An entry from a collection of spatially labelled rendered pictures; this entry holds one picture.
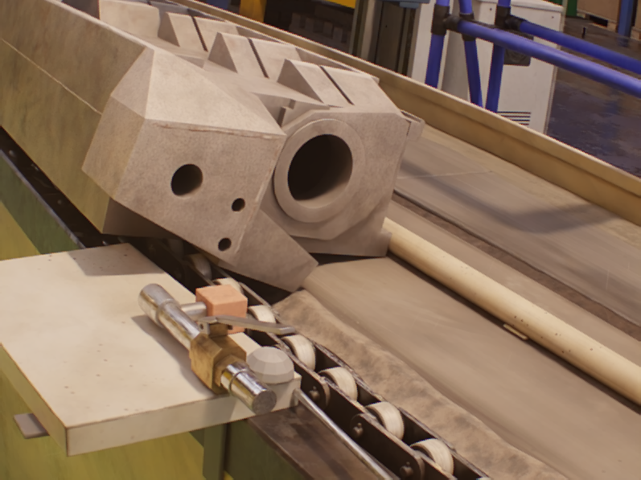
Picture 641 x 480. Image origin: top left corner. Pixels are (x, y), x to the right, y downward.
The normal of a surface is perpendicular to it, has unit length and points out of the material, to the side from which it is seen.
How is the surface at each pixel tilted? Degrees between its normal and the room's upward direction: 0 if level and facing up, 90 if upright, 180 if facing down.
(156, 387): 0
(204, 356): 90
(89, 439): 90
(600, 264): 0
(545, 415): 0
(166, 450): 90
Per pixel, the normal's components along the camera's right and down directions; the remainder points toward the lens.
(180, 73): 0.55, -0.54
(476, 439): -0.52, -0.52
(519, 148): -0.82, 0.10
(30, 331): 0.13, -0.93
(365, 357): -0.72, -0.29
